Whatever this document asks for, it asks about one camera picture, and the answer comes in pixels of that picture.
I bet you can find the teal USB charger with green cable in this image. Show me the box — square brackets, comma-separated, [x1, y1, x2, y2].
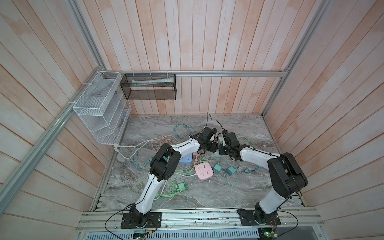
[213, 164, 222, 174]

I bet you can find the blue power strip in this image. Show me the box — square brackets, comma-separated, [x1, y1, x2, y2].
[179, 153, 194, 165]

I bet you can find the pink power strip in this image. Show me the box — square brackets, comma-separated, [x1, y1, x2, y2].
[195, 163, 214, 181]

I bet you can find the light green USB charger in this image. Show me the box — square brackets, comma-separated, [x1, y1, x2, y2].
[175, 182, 187, 193]

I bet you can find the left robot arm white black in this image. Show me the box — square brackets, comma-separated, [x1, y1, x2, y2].
[129, 127, 218, 225]

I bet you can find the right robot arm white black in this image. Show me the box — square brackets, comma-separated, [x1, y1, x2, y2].
[219, 130, 308, 225]

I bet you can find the black mesh basket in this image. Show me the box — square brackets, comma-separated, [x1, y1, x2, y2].
[120, 73, 177, 101]

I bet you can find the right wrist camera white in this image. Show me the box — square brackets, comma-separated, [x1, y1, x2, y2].
[218, 133, 226, 146]

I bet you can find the green cable bundle right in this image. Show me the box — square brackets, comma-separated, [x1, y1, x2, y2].
[237, 135, 257, 149]

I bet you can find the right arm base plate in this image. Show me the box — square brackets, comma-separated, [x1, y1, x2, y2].
[237, 209, 281, 226]

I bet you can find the teal USB cable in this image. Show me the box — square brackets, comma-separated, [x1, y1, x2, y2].
[130, 124, 262, 187]

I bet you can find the white power cord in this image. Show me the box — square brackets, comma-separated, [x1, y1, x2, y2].
[113, 134, 181, 160]

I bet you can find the aluminium front rail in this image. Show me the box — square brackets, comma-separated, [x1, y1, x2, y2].
[76, 206, 325, 232]

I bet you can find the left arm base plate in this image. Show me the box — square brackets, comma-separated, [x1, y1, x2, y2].
[121, 212, 162, 229]

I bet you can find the white wire mesh shelf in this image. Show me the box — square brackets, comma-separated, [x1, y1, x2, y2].
[73, 72, 132, 145]

